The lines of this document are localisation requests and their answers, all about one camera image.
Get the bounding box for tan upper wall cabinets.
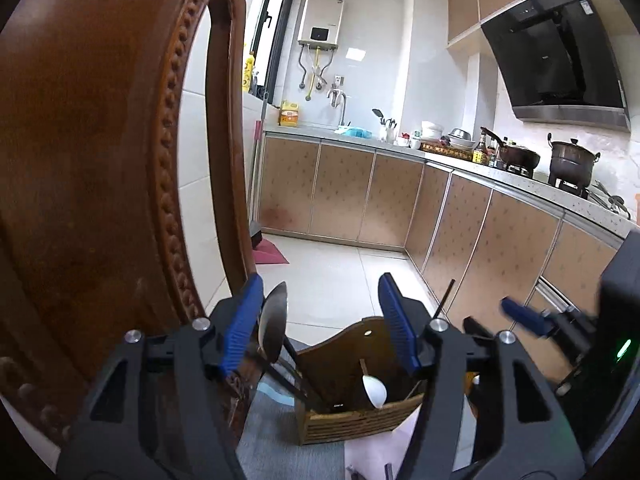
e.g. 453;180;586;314
446;0;586;48

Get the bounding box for metal spoon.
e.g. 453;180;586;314
257;281;290;366

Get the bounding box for wooden utensil holder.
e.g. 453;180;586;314
295;316;431;446

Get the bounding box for dark framed window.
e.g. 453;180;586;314
248;0;293;106

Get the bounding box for black wok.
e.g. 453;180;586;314
481;126;542;171

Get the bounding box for white wall water heater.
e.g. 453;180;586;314
298;0;347;52

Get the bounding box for metal cooking spatula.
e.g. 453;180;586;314
592;180;632;220

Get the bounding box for carved wooden chair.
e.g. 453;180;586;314
0;0;266;461

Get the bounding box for tan kitchen counter cabinets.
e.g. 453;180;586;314
247;125;640;341

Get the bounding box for water heater pipes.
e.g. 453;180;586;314
299;47;333;101

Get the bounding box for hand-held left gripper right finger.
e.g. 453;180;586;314
378;273;583;480

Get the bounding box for bunch of black chopsticks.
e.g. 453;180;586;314
255;335;331;413

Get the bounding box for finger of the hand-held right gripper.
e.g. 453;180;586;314
501;296;598;361
462;316;501;341

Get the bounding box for black range hood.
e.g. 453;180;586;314
480;0;632;133

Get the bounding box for white plastic spoon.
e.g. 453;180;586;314
361;358;388;408

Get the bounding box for pink floor mat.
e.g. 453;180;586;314
251;239;290;266

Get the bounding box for single black chopstick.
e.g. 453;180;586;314
436;280;456;321

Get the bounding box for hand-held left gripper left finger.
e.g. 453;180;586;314
57;274;264;480

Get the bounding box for dark cooking pot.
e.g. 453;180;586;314
547;133;601;188

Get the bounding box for woven tray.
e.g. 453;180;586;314
420;141;473;161

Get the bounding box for pink handled broom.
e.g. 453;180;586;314
248;92;271;251

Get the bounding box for metal sink faucet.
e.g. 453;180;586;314
327;87;348;128

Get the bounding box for white cup with kitchen tools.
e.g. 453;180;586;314
371;108;398;142

